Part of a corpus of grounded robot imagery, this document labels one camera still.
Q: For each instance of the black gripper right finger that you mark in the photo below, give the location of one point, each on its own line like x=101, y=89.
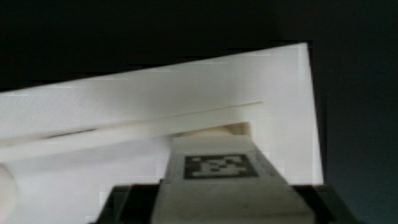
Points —
x=326, y=204

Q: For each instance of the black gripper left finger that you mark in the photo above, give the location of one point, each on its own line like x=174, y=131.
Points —
x=129, y=205

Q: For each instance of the white table leg with tag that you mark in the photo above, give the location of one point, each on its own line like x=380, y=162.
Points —
x=223, y=188

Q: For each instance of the white square table top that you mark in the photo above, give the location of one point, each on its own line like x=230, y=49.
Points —
x=86, y=129

